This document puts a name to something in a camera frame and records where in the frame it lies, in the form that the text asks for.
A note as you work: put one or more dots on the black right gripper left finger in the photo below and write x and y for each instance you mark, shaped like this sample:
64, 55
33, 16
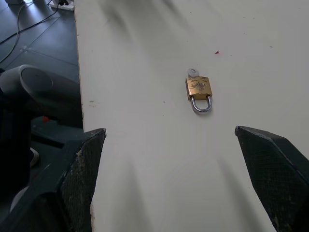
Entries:
72, 183

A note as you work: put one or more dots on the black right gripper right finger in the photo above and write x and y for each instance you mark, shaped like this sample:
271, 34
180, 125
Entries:
272, 174

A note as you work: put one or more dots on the brass padlock with steel shackle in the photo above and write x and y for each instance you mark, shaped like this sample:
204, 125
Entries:
200, 93

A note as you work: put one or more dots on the white power strip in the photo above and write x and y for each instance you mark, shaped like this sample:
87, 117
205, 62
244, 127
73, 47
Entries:
62, 4

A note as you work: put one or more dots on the silver key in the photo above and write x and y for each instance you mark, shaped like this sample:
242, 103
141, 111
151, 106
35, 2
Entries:
192, 73

